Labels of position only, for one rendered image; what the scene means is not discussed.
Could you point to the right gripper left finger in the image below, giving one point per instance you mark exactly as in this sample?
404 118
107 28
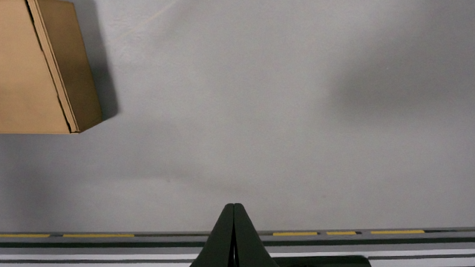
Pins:
219 248

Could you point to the brown cardboard box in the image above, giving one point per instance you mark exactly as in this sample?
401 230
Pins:
44 69

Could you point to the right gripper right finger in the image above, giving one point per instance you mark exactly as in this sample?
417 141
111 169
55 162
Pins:
249 250

